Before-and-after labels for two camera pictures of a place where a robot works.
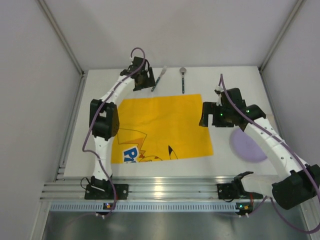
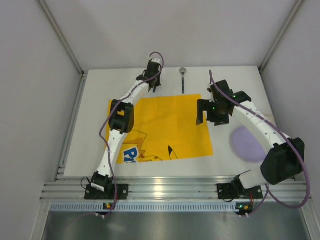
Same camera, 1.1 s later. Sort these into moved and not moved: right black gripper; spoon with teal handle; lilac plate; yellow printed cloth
Moved: right black gripper
Not moved: yellow printed cloth; lilac plate; spoon with teal handle
